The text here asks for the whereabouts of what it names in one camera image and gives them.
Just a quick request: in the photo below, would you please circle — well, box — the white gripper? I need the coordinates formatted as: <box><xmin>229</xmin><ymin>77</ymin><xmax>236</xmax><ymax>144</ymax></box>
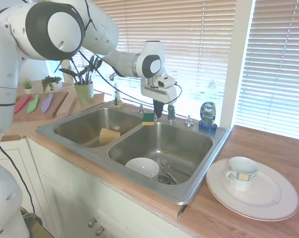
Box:
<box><xmin>140</xmin><ymin>83</ymin><xmax>178</xmax><ymax>119</ymax></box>

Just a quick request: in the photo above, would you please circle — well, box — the yellow green dish sponge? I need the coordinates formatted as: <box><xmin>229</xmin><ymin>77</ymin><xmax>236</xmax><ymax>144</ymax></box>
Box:
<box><xmin>142</xmin><ymin>113</ymin><xmax>157</xmax><ymax>126</ymax></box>

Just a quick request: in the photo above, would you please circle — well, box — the clear small soap bottle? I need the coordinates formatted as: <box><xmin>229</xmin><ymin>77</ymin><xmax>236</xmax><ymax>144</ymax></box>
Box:
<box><xmin>113</xmin><ymin>83</ymin><xmax>122</xmax><ymax>106</ymax></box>

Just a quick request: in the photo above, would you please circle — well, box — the blue Dawn soap bottle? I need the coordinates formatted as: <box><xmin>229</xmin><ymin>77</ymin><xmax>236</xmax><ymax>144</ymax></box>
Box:
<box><xmin>198</xmin><ymin>101</ymin><xmax>218</xmax><ymax>133</ymax></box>

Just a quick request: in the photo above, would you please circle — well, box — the white ceramic bowl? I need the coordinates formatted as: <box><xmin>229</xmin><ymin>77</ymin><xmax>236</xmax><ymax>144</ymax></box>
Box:
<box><xmin>125</xmin><ymin>157</ymin><xmax>160</xmax><ymax>179</ymax></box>

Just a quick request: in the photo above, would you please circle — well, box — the silver fork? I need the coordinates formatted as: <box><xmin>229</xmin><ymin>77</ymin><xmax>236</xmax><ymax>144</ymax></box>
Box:
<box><xmin>160</xmin><ymin>158</ymin><xmax>192</xmax><ymax>177</ymax></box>

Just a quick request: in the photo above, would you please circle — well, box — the wide white window blind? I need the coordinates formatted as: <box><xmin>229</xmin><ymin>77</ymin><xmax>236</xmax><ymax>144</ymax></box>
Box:
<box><xmin>45</xmin><ymin>0</ymin><xmax>237</xmax><ymax>119</ymax></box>

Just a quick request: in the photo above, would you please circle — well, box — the metal sink drain strainer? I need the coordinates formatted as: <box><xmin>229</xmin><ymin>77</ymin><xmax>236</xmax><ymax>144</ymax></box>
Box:
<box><xmin>158</xmin><ymin>175</ymin><xmax>178</xmax><ymax>185</ymax></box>

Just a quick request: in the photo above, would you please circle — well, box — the stainless steel double sink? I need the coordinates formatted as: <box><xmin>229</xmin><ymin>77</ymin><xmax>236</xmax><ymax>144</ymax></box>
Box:
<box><xmin>36</xmin><ymin>101</ymin><xmax>231</xmax><ymax>206</ymax></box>

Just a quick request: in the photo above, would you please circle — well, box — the green utensil holder cup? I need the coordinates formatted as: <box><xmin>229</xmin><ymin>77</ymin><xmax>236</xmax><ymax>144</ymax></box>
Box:
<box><xmin>59</xmin><ymin>56</ymin><xmax>103</xmax><ymax>106</ymax></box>

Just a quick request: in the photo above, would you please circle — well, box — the light wooden board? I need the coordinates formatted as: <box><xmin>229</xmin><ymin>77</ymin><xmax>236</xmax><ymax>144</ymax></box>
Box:
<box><xmin>56</xmin><ymin>92</ymin><xmax>105</xmax><ymax>117</ymax></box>

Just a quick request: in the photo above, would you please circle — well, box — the wooden knife block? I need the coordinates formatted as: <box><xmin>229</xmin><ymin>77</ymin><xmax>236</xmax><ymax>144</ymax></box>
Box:
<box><xmin>12</xmin><ymin>91</ymin><xmax>68</xmax><ymax>123</ymax></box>

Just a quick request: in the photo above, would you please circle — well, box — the white patterned teacup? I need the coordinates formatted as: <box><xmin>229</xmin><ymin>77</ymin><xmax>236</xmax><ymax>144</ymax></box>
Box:
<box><xmin>224</xmin><ymin>156</ymin><xmax>259</xmax><ymax>192</ymax></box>

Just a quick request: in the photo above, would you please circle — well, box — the purple plastic knife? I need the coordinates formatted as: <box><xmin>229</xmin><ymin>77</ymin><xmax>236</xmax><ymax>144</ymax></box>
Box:
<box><xmin>41</xmin><ymin>93</ymin><xmax>54</xmax><ymax>114</ymax></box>

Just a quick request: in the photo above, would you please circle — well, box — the trailing green potted plant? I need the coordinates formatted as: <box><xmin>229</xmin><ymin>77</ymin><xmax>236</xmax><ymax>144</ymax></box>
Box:
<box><xmin>41</xmin><ymin>75</ymin><xmax>63</xmax><ymax>94</ymax></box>

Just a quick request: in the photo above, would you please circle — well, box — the white kitchen cabinet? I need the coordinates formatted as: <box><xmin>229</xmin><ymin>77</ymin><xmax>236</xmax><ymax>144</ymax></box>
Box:
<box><xmin>0</xmin><ymin>137</ymin><xmax>185</xmax><ymax>238</ymax></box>

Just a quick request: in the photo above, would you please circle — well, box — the narrow white window blind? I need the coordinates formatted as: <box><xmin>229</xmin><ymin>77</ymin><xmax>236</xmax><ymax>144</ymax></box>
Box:
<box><xmin>235</xmin><ymin>0</ymin><xmax>299</xmax><ymax>142</ymax></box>

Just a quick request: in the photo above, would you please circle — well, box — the green plastic knife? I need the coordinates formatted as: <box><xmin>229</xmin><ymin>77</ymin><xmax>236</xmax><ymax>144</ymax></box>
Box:
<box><xmin>27</xmin><ymin>94</ymin><xmax>41</xmax><ymax>114</ymax></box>

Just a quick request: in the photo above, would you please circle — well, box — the small potted succulent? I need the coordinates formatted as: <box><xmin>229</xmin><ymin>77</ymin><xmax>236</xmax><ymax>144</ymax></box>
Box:
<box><xmin>22</xmin><ymin>78</ymin><xmax>34</xmax><ymax>95</ymax></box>

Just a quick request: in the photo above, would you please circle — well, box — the red plastic knife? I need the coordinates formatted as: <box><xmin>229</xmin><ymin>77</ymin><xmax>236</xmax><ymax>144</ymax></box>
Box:
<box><xmin>13</xmin><ymin>95</ymin><xmax>31</xmax><ymax>115</ymax></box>

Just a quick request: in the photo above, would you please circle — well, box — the white dinner plate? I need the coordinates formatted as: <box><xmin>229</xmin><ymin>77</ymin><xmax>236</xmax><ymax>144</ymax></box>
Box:
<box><xmin>205</xmin><ymin>157</ymin><xmax>299</xmax><ymax>222</ymax></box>

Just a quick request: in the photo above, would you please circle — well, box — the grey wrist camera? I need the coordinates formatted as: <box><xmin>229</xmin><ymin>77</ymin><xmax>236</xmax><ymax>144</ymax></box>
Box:
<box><xmin>156</xmin><ymin>73</ymin><xmax>177</xmax><ymax>88</ymax></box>

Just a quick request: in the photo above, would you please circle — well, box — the black camera cable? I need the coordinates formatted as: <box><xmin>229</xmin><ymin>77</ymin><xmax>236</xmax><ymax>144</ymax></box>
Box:
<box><xmin>77</xmin><ymin>48</ymin><xmax>183</xmax><ymax>105</ymax></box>

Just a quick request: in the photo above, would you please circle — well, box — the black power cable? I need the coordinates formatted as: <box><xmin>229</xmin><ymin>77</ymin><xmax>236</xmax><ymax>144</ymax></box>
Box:
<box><xmin>0</xmin><ymin>143</ymin><xmax>36</xmax><ymax>214</ymax></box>

